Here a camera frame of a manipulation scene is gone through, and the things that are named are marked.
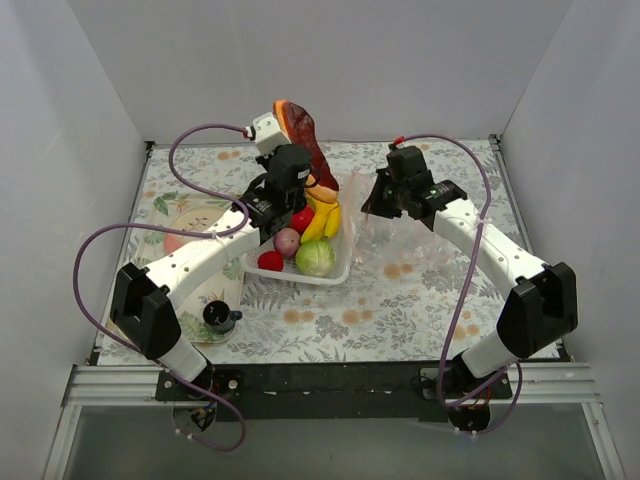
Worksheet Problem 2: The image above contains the clear zip top bag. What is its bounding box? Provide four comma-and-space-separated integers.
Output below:
338, 171, 455, 270

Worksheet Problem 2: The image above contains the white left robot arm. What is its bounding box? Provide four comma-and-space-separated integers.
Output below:
110, 144, 312, 400

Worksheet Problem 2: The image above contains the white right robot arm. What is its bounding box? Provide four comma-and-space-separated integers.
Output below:
361, 143, 578, 398

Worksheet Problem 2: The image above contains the red apple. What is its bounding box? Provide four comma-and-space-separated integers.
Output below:
289, 206, 315, 235

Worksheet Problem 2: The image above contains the yellow banana bunch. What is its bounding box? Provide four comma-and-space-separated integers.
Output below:
301, 196, 341, 244

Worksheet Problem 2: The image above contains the purple onion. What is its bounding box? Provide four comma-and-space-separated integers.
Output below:
273, 227, 301, 258

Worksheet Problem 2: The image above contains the white plastic basket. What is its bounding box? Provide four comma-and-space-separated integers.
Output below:
239, 170, 359, 286

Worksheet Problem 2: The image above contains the green cabbage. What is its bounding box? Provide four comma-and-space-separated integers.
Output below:
295, 240, 336, 278

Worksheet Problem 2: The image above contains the red strawberry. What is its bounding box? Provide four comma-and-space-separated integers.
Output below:
257, 250, 284, 272

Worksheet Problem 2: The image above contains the floral table mat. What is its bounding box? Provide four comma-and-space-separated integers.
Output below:
136, 146, 502, 364

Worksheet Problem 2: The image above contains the pink beige round plate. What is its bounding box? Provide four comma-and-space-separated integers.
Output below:
163, 205, 224, 254

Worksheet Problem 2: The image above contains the leaf patterned tray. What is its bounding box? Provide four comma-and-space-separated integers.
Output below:
129, 190, 244, 344

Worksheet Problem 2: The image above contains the dark blue mug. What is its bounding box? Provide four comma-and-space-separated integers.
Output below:
202, 300, 243, 335

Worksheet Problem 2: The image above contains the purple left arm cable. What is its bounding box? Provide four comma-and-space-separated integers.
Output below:
73, 123, 254, 454

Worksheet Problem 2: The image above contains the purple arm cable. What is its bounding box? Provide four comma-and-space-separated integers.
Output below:
435, 133, 525, 435
73, 123, 254, 454

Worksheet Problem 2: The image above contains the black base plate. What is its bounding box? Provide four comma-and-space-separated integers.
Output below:
154, 360, 514, 424

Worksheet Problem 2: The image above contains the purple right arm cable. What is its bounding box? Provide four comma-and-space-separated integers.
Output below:
435, 133, 525, 435

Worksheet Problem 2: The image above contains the aluminium frame rail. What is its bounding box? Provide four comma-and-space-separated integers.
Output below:
45, 361, 624, 479

